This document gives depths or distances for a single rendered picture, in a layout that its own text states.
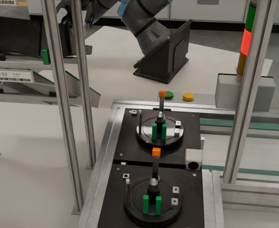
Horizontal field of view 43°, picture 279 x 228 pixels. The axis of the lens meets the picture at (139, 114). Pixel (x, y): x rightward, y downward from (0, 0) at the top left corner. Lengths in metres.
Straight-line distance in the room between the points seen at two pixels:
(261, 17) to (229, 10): 3.37
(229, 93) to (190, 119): 0.33
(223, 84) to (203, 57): 0.93
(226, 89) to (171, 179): 0.28
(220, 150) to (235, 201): 0.18
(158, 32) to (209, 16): 2.61
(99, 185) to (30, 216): 0.22
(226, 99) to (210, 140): 0.34
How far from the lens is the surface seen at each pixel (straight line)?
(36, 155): 1.20
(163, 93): 1.06
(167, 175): 0.95
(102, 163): 1.00
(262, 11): 0.71
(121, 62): 1.66
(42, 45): 0.78
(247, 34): 0.76
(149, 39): 1.50
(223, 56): 1.75
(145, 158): 0.99
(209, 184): 0.95
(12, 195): 1.10
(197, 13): 4.06
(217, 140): 1.15
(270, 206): 1.05
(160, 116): 1.01
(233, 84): 0.81
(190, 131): 1.08
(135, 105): 1.19
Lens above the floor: 1.66
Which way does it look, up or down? 37 degrees down
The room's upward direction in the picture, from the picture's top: straight up
